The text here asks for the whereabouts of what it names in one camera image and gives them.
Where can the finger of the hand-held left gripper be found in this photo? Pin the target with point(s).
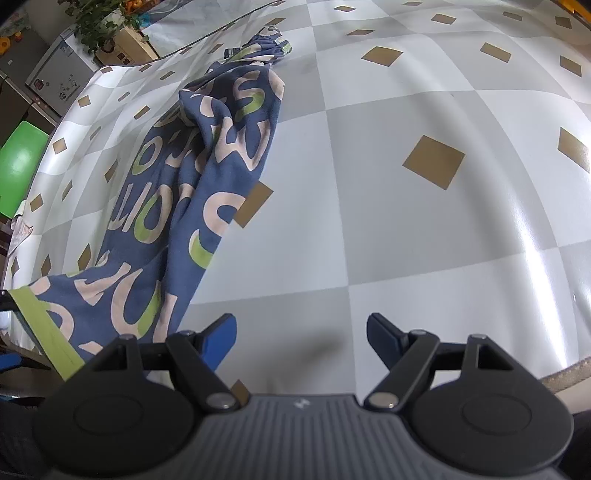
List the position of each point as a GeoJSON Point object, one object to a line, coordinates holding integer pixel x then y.
{"type": "Point", "coordinates": [7, 300]}
{"type": "Point", "coordinates": [11, 362]}

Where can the green plastic chair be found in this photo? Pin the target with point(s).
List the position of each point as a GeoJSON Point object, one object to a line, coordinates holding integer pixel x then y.
{"type": "Point", "coordinates": [21, 166]}

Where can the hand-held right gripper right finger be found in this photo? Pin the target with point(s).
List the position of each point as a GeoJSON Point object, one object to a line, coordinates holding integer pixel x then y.
{"type": "Point", "coordinates": [382, 337]}

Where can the pink checked cloth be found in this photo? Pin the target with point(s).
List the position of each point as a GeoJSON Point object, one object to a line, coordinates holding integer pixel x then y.
{"type": "Point", "coordinates": [21, 233]}

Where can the blue lettered pants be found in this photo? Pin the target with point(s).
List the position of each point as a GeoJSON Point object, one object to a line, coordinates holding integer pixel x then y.
{"type": "Point", "coordinates": [184, 184]}

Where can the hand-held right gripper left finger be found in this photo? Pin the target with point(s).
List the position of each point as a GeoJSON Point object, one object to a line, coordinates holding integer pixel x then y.
{"type": "Point", "coordinates": [221, 335]}

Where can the brown cardboard box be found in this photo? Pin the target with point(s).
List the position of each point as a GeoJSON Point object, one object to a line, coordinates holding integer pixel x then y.
{"type": "Point", "coordinates": [129, 46]}

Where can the leafy potted plant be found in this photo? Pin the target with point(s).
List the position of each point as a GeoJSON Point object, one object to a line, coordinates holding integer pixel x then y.
{"type": "Point", "coordinates": [99, 21]}

